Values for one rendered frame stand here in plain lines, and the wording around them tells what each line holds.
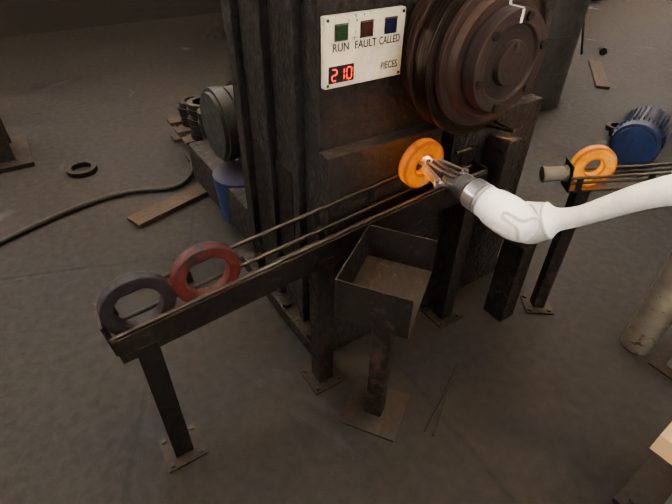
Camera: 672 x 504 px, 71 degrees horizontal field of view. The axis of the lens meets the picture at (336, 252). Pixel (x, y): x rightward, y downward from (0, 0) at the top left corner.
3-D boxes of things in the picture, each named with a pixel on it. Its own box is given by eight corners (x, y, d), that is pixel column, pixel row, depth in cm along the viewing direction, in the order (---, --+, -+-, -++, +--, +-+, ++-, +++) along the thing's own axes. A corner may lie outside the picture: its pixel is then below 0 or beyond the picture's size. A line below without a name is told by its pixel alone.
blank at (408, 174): (398, 147, 138) (406, 152, 136) (439, 130, 143) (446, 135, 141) (396, 190, 149) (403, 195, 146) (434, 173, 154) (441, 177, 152)
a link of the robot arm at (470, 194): (492, 210, 133) (477, 199, 136) (501, 182, 127) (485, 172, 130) (469, 219, 129) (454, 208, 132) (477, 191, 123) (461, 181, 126)
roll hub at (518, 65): (453, 117, 136) (472, 9, 118) (518, 98, 148) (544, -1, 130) (467, 124, 132) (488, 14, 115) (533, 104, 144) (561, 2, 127)
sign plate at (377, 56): (320, 88, 129) (320, 15, 117) (395, 72, 140) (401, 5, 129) (325, 90, 127) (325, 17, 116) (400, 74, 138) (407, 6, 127)
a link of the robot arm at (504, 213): (465, 214, 125) (486, 223, 135) (510, 246, 116) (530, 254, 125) (489, 179, 122) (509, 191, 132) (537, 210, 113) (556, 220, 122)
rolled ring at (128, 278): (163, 266, 116) (159, 258, 118) (86, 299, 109) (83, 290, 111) (184, 315, 128) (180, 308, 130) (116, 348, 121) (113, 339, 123)
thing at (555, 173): (538, 177, 178) (540, 163, 174) (562, 176, 177) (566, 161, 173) (542, 185, 173) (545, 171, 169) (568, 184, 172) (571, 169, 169)
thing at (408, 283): (332, 434, 163) (334, 279, 118) (358, 376, 182) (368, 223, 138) (388, 456, 157) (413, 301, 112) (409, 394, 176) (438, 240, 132)
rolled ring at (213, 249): (233, 236, 123) (228, 230, 125) (163, 266, 116) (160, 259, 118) (247, 286, 135) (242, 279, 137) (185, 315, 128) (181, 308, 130)
